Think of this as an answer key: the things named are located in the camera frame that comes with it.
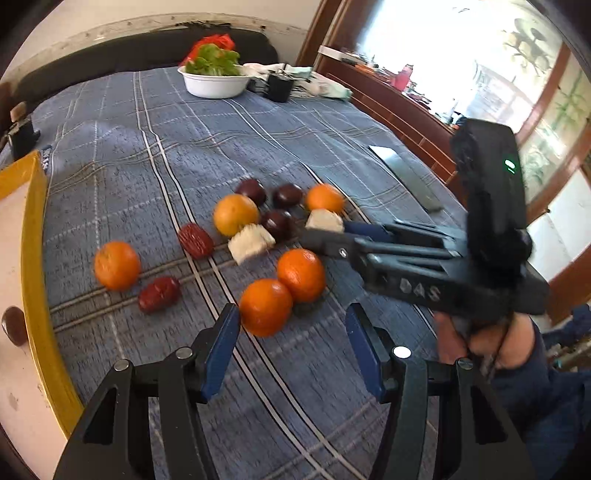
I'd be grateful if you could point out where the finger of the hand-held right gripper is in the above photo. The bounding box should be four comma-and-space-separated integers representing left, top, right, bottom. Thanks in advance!
343, 222, 459, 251
298, 227, 459, 269

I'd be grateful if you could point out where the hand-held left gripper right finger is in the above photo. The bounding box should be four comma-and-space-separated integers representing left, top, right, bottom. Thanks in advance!
345, 302, 536, 480

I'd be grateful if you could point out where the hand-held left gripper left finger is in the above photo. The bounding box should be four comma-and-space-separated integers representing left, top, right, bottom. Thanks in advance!
53, 302, 242, 480

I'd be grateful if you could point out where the white cube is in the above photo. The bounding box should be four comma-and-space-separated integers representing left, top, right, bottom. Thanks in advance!
305, 209, 345, 233
228, 224, 276, 265

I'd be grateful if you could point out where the dark purple plum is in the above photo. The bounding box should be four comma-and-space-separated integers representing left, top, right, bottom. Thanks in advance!
272, 183, 304, 209
260, 209, 293, 243
235, 179, 267, 207

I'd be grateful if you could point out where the red date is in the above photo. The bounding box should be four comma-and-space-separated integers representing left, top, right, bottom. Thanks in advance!
137, 276, 182, 315
178, 223, 215, 259
1, 307, 26, 348

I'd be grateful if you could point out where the yellow rimmed white tray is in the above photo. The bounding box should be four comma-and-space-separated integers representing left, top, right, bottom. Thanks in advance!
0, 150, 86, 462

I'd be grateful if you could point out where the person's right forearm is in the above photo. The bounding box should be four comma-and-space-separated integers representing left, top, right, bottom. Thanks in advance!
485, 318, 591, 480

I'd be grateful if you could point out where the person's right hand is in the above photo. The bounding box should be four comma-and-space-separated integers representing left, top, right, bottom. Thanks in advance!
434, 310, 537, 371

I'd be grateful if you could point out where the grey flat knife blade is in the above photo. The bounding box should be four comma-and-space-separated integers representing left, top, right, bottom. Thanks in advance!
368, 144, 444, 213

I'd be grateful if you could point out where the yellowish orange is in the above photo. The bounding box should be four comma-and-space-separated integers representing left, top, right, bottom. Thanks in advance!
213, 194, 260, 238

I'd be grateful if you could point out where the wooden side cabinet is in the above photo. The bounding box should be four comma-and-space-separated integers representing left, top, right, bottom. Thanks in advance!
314, 46, 467, 195

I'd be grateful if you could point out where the white cloth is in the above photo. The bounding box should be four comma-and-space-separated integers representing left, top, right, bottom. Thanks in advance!
242, 62, 354, 100

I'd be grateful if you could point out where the bright window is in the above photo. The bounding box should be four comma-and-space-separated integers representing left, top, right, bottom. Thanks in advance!
360, 0, 568, 134

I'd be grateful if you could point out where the black cup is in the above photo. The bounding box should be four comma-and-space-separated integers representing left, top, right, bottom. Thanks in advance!
267, 71, 294, 103

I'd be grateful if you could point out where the white bowl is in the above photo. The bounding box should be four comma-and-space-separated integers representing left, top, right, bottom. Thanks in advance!
178, 65, 252, 99

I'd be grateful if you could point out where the blue plaid blanket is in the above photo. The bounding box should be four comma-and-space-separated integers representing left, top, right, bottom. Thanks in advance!
0, 67, 467, 480

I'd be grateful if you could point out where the green leafy vegetable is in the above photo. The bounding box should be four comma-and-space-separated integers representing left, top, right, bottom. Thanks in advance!
185, 44, 243, 77

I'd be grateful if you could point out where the black headboard cushion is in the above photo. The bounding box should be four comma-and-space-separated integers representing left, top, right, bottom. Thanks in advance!
14, 30, 280, 97

